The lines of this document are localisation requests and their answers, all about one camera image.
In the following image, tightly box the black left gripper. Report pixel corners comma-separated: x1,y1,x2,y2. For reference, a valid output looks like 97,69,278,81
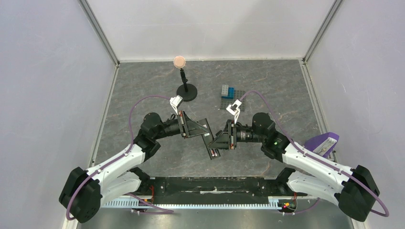
154,110,209,140

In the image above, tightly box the black remote control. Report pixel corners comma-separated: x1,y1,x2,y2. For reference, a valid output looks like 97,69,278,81
197,118,220,160

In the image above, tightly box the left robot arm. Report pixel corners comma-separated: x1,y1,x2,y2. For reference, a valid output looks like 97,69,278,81
59,111,210,223

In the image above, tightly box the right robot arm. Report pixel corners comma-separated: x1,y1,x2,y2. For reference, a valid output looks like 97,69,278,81
209,113,380,222

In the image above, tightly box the black stand with pink disc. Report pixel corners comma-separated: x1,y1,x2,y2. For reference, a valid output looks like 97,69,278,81
173,56,198,102

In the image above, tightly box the blue lego brick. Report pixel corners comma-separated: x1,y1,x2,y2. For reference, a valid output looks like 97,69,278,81
221,87,234,99

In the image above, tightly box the dark grey lego baseplate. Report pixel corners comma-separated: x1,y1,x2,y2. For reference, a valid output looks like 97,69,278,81
219,90,245,112

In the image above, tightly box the light grey lego brick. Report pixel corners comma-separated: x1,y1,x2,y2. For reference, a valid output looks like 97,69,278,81
221,84,229,97

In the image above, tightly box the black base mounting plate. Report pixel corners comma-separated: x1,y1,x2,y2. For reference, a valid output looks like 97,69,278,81
131,167,295,205

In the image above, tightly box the purple box device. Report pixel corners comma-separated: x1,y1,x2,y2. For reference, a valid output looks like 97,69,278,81
304,132,340,158

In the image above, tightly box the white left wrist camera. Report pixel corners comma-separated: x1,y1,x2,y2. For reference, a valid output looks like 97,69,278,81
170,95,183,115

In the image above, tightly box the white cable duct strip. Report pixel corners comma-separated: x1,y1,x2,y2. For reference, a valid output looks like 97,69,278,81
102,198,292,210

